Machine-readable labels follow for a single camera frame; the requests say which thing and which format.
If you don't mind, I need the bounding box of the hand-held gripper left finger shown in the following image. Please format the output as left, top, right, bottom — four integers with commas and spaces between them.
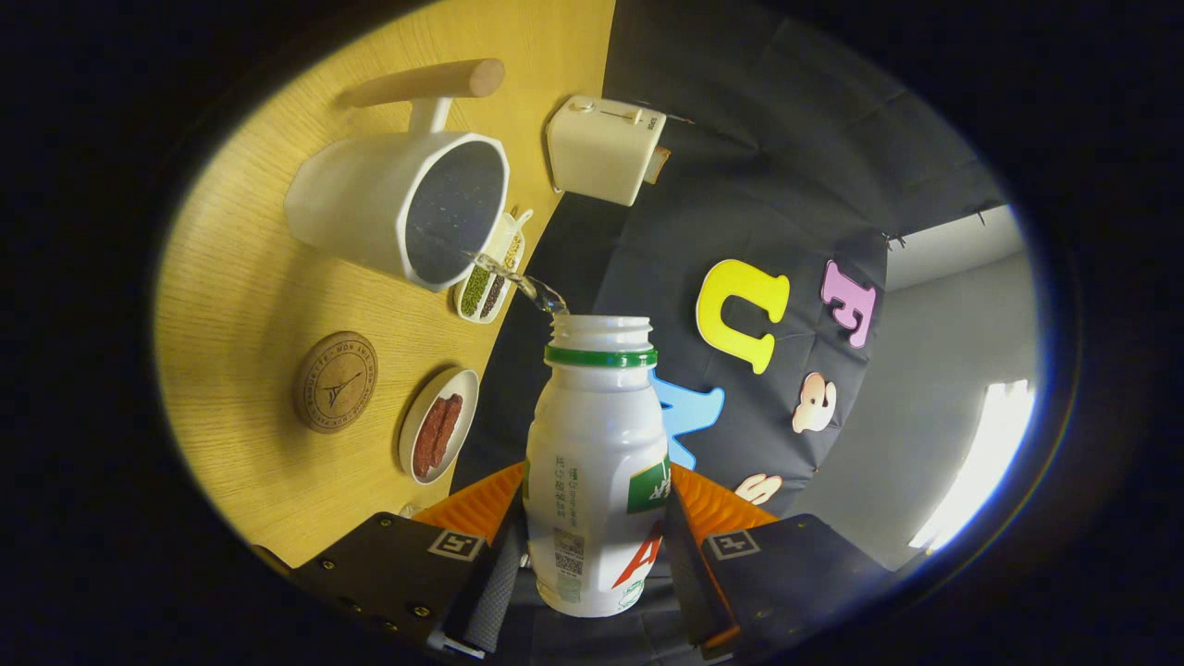
291, 460, 528, 660

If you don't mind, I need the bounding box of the white juice bottle green ring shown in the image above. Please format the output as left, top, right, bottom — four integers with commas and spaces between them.
524, 314, 672, 618

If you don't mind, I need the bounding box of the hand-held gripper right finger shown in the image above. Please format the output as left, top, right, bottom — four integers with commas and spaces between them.
661, 462, 894, 660

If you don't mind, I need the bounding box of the red sausage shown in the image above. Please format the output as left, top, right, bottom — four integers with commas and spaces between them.
433, 393, 463, 468
413, 398, 450, 479

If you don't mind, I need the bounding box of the cream toaster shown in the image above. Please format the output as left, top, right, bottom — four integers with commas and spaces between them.
545, 94, 669, 207

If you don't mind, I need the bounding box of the white cup with wooden handle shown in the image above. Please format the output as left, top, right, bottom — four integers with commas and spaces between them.
284, 58, 512, 294

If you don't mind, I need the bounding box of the round brown coaster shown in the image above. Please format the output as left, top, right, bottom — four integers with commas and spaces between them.
293, 331, 379, 435

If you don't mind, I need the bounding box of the cream round plate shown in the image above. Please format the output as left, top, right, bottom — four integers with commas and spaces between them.
398, 367, 480, 486

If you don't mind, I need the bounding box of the clear poured juice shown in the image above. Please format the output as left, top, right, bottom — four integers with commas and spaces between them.
462, 250, 570, 317

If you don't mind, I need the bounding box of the white divided dish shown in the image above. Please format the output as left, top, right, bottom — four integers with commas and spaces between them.
454, 208, 536, 326

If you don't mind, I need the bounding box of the yellow wooden table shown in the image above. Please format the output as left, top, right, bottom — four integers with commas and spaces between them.
153, 0, 618, 570

